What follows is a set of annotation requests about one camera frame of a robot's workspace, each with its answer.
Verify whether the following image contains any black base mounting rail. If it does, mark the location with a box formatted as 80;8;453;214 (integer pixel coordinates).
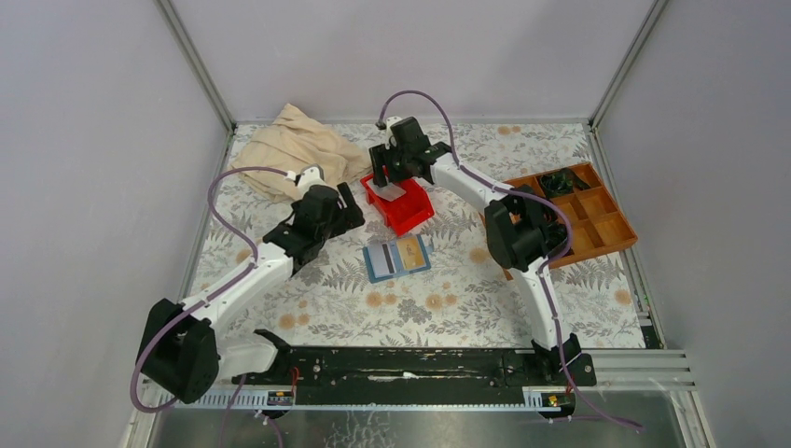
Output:
244;346;597;406

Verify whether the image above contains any beige crumpled cloth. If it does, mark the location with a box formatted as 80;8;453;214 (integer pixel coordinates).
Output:
229;104;372;187

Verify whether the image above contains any blue card holder wallet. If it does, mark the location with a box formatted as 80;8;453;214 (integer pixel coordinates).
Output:
362;234;434;284

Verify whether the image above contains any wooden compartment tray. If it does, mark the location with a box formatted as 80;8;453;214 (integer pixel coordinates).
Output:
507;163;638;289

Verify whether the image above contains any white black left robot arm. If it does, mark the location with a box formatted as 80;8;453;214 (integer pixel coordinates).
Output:
130;183;365;403

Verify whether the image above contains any silver credit card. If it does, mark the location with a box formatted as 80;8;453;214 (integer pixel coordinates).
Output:
368;243;396;278

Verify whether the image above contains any floral patterned table mat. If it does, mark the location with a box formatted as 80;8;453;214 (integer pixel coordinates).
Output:
181;123;646;349

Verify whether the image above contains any black coiled cable bundle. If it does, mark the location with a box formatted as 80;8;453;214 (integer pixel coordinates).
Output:
538;168;591;199

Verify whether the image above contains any red plastic bin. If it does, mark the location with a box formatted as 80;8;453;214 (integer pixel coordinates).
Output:
360;175;435;236

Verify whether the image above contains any stack of credit cards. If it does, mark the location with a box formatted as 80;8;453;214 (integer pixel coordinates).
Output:
372;184;406;202

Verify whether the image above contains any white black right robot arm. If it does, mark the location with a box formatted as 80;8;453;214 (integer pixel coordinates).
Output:
369;117;573;385

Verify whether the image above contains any tan credit card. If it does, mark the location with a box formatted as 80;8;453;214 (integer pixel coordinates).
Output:
395;235;428;272

